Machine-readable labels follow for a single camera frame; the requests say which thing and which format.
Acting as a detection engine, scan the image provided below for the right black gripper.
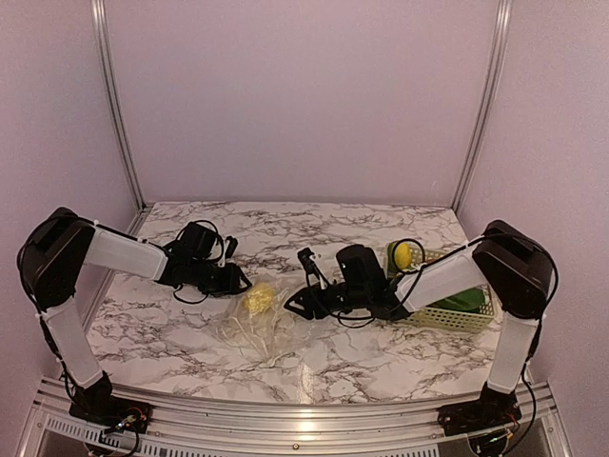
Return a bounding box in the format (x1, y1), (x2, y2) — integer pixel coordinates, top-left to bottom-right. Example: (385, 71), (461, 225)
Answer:
(283, 282), (369, 321)

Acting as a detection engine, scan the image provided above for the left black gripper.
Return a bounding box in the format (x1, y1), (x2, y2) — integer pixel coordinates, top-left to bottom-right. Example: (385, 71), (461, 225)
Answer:
(189, 258), (252, 297)

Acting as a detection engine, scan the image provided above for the yellow fake corn cob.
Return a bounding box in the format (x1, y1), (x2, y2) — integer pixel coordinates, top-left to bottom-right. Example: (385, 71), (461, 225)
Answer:
(242, 282), (275, 315)

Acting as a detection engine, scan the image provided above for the clear polka-dot zip bag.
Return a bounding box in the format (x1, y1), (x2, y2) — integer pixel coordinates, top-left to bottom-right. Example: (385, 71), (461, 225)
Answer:
(211, 274), (317, 368)

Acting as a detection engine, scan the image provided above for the green fake leafy vegetable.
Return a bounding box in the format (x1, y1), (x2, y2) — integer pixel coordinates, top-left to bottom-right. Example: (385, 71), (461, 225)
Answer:
(430, 288), (485, 313)

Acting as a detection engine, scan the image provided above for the pale green plastic basket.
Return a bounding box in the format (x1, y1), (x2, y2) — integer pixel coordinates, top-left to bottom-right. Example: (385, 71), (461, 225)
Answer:
(384, 241), (495, 333)

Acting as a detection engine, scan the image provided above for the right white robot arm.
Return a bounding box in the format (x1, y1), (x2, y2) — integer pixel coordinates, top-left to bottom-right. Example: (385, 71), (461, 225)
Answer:
(283, 219), (559, 427)

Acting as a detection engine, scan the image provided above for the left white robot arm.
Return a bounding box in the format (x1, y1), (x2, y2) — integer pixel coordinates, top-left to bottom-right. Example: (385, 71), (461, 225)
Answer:
(16, 207), (252, 424)

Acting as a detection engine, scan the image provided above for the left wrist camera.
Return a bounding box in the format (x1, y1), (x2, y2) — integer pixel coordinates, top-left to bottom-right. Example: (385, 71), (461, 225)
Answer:
(221, 236), (238, 265)

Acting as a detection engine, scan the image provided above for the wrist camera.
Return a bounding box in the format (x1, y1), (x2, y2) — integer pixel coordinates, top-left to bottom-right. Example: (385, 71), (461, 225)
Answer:
(221, 236), (238, 265)
(297, 248), (329, 289)

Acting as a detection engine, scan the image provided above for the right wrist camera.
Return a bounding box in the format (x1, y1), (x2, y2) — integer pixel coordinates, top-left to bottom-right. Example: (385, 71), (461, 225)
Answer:
(297, 248), (329, 289)

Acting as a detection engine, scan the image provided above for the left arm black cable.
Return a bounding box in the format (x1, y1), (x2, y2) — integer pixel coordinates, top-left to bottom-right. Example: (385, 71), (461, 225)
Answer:
(168, 219), (227, 306)

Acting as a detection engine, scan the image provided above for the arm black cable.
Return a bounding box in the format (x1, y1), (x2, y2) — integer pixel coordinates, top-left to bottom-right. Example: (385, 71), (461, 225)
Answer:
(327, 236), (558, 396)
(168, 219), (227, 306)

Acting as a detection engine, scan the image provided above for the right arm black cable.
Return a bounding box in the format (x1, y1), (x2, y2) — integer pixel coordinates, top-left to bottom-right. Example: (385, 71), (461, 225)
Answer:
(327, 236), (558, 396)

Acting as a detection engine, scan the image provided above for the front aluminium rail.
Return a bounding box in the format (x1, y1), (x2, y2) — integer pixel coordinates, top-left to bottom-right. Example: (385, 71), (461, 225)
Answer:
(17, 379), (572, 456)

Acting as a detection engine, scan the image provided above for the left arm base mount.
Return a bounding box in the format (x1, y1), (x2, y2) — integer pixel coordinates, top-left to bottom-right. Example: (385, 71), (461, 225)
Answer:
(64, 370), (152, 433)

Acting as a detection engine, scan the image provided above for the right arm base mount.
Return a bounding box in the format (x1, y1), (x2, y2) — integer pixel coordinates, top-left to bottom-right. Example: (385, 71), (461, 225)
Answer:
(437, 380), (522, 436)

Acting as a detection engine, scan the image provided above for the left aluminium frame post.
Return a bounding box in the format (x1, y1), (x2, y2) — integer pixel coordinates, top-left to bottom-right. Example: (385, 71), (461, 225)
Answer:
(90, 0), (147, 211)

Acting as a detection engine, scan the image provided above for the aluminium frame post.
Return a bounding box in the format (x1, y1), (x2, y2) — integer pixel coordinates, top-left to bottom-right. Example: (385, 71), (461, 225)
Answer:
(451, 0), (513, 214)
(90, 0), (147, 211)

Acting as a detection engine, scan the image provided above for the right aluminium frame post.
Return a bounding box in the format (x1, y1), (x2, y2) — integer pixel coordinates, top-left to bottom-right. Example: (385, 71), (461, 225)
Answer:
(451, 0), (513, 214)

